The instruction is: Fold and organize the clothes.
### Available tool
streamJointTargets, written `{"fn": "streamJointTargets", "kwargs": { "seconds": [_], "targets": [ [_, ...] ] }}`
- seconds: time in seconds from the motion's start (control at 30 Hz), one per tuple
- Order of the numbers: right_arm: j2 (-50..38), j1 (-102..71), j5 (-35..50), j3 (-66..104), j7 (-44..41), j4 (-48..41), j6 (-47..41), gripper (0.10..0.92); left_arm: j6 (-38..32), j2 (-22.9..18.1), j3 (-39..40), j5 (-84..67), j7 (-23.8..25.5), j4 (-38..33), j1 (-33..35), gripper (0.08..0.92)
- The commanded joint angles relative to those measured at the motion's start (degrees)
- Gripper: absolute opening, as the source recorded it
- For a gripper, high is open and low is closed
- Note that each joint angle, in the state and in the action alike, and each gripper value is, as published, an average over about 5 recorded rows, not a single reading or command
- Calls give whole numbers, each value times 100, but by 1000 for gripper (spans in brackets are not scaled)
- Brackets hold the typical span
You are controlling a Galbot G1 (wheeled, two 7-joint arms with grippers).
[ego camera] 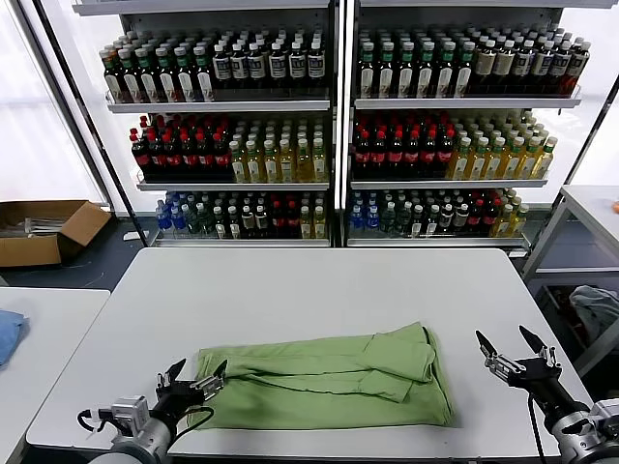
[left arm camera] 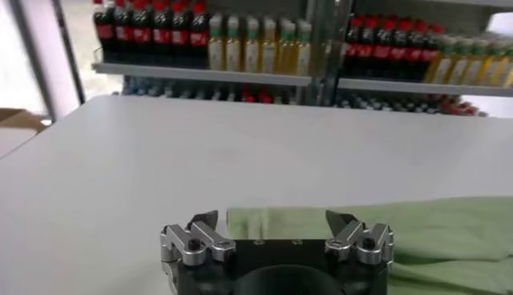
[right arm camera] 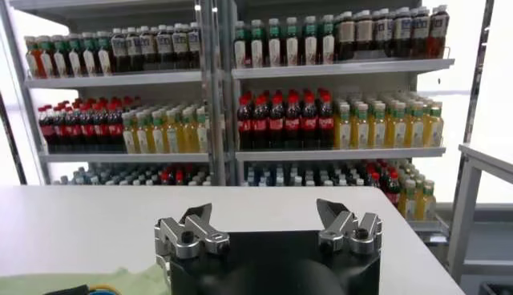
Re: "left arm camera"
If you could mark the white metal shelf rack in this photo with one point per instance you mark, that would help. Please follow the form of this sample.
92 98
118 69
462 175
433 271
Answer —
200 75
421 87

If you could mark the brown cardboard box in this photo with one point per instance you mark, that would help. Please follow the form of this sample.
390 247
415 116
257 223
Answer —
20 118

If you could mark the green polo shirt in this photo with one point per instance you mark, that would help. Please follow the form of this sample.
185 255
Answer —
441 232

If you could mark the yellow tea bottle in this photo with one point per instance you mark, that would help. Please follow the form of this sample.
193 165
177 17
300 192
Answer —
459 68
287 52
506 72
216 48
252 50
233 50
269 52
475 69
491 70
304 54
443 66

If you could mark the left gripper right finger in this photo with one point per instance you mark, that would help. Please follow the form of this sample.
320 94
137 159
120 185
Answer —
356 242

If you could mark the black slanted frame post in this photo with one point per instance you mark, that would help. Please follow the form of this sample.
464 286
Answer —
70 52

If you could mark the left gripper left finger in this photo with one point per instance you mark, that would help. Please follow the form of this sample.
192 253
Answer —
200 240

